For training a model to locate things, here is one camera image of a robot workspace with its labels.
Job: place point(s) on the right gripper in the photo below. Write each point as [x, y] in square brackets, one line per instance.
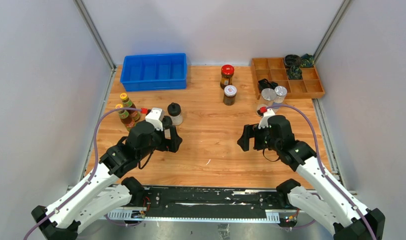
[251, 131]

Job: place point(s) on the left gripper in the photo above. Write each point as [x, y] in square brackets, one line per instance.
[171, 144]

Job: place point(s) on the black cap spice shaker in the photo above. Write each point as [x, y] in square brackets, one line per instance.
[175, 112]

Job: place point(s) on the sauce bottle yellow cap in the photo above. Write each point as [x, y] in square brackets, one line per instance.
[128, 103]
[127, 117]

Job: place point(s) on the blue plastic divided bin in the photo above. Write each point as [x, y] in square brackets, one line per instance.
[154, 72]

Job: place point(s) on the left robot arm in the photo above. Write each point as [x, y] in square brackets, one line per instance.
[66, 218]

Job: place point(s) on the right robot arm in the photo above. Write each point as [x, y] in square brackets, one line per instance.
[336, 209]

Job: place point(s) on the white lid sauce jar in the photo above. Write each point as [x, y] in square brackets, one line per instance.
[230, 92]

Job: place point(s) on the silver lid clear jar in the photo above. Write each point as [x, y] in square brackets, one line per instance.
[267, 97]

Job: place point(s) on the black clip bundle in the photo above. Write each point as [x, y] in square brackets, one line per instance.
[266, 84]

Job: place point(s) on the small silver lid jar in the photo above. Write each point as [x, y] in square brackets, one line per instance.
[281, 93]

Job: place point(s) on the red lid sauce jar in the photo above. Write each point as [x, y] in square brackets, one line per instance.
[227, 73]

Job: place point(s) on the wooden divided tray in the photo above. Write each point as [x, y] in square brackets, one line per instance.
[273, 69]

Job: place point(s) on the green patterned rolled cloth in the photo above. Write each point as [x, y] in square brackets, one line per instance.
[294, 73]

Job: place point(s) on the black rolled item in tray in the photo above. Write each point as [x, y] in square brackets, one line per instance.
[292, 60]

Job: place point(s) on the dark green rolled cloth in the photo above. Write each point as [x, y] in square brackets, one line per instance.
[307, 61]

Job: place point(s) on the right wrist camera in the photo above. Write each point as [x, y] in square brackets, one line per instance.
[266, 114]

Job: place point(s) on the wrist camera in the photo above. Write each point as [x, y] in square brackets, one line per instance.
[266, 114]
[155, 117]

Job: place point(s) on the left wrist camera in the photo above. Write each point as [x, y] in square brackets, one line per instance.
[155, 117]

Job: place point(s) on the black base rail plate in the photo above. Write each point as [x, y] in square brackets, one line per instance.
[207, 204]

